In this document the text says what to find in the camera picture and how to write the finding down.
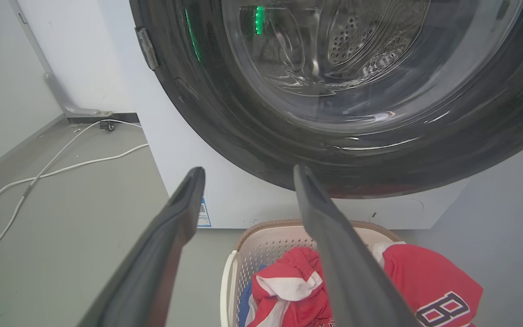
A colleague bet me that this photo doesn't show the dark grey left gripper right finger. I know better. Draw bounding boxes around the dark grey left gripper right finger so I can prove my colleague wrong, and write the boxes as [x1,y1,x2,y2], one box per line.
[293,164,419,327]

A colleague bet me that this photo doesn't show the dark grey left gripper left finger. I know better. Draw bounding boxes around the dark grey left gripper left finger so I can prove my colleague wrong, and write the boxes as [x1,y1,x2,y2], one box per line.
[78,167,206,327]

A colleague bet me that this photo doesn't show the white washing machine body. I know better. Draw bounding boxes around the white washing machine body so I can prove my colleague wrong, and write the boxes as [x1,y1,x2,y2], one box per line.
[97,0,469,230]

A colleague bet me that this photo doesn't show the round black washing machine door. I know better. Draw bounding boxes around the round black washing machine door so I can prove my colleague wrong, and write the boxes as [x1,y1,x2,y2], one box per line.
[129,0,523,199]

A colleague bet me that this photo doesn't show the blue energy label sticker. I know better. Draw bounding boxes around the blue energy label sticker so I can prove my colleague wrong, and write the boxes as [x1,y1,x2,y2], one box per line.
[197,198,212,228]

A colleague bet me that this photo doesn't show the red and white jersey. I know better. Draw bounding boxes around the red and white jersey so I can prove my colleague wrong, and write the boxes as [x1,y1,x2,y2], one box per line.
[246,242,484,327]

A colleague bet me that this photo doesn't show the beige plastic laundry basket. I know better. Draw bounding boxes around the beige plastic laundry basket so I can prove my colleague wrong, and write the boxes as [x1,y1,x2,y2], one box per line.
[220,220,403,327]

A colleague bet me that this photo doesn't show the blue garment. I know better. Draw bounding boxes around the blue garment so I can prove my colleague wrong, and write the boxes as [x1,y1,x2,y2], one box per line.
[238,265,267,327]

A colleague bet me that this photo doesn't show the white power cable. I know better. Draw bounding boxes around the white power cable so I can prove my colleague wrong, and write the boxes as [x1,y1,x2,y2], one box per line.
[0,119,143,276]
[0,144,149,215]

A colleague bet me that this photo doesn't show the grey metal frame leg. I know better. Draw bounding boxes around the grey metal frame leg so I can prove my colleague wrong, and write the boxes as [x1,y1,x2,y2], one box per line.
[8,0,113,118]

